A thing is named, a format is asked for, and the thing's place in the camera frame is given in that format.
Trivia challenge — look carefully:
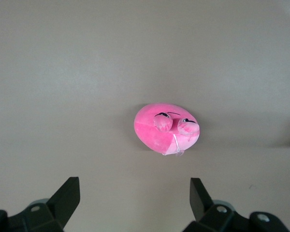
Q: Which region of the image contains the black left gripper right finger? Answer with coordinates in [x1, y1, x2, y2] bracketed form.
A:
[183, 177, 251, 232]

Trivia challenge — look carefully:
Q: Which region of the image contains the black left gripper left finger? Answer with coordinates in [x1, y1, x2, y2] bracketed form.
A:
[7, 176, 81, 232]

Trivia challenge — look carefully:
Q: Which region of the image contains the hot pink round plush toy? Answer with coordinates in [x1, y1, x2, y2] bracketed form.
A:
[133, 102, 200, 157]

